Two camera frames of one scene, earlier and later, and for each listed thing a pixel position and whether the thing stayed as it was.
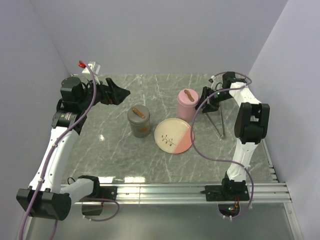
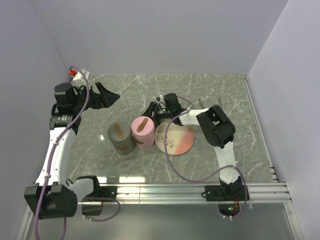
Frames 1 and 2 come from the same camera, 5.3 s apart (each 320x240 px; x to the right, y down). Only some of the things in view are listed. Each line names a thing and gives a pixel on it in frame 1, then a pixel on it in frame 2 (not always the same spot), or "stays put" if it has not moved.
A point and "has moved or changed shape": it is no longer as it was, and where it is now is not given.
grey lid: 138,114 → 119,132
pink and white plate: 173,135 stays put
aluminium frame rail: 263,193 stays put
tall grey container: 140,131 → 124,141
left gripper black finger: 114,94 → 104,99
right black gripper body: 219,97 → 160,114
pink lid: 188,98 → 142,127
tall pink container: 187,113 has moved or changed shape
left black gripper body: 84,102 stays put
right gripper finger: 206,93 → 149,111
